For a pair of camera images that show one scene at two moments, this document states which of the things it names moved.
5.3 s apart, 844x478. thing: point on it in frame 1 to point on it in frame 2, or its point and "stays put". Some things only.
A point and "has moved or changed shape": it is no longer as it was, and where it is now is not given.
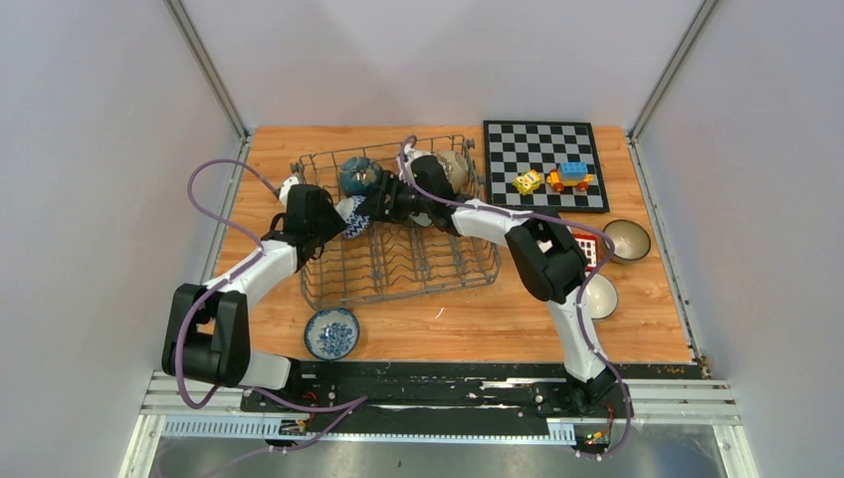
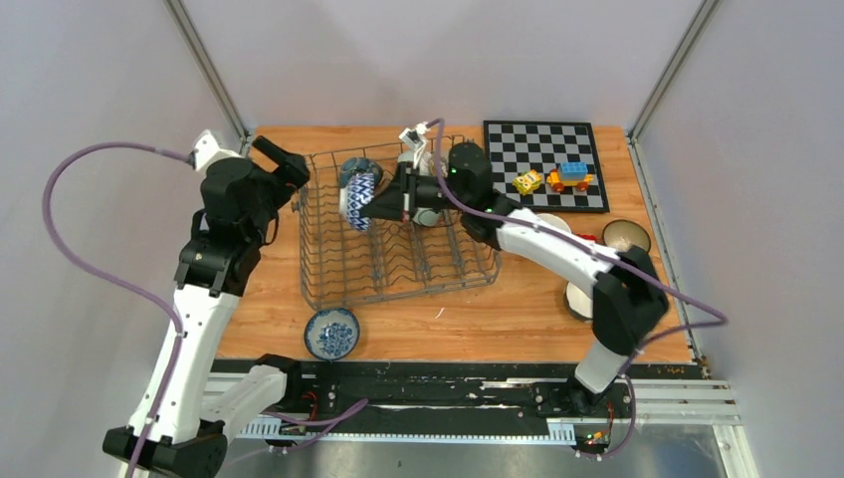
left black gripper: x=332 y=223 to x=291 y=174
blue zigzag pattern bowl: x=356 y=224 has moved or changed shape
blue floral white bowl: x=331 y=335 stays put
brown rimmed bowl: x=631 y=240 stays put
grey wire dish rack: x=399 y=259 stays put
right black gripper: x=376 y=207 stays put
